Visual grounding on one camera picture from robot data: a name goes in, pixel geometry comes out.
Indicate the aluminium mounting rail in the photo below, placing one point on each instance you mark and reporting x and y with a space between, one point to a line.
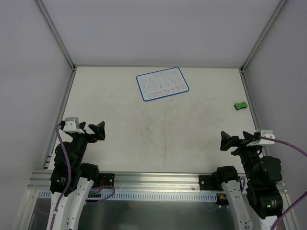
142 182

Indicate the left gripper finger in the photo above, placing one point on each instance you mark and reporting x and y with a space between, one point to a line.
81 127
98 131

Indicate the right aluminium frame post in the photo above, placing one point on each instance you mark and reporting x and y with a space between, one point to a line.
253 67

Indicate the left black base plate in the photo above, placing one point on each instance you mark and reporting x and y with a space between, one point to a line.
105 179

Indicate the blue framed whiteboard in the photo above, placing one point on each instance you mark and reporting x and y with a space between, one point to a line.
162 83

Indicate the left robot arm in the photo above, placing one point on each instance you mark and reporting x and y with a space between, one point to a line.
72 179

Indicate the white slotted cable duct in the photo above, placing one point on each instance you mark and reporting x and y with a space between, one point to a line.
146 196

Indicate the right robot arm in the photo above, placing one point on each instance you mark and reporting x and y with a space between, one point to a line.
262 174

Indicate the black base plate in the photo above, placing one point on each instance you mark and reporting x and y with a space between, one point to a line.
208 183
105 179

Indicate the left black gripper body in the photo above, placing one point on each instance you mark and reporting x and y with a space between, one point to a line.
88 134

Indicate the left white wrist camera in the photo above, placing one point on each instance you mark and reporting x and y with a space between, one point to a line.
72 125

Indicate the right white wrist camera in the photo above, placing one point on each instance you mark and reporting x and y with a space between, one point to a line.
262 138

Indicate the green bone-shaped eraser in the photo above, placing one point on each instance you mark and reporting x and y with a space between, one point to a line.
240 106

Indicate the left aluminium frame post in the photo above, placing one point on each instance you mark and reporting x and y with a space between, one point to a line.
63 88

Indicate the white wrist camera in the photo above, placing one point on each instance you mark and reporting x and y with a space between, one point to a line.
72 125
262 138

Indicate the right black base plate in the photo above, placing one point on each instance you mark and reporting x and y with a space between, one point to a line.
208 183

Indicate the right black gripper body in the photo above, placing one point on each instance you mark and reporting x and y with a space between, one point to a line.
240 144

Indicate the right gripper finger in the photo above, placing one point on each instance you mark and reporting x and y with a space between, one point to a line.
228 141
248 137

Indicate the aluminium frame post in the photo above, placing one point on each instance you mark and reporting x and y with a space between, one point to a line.
253 67
63 88

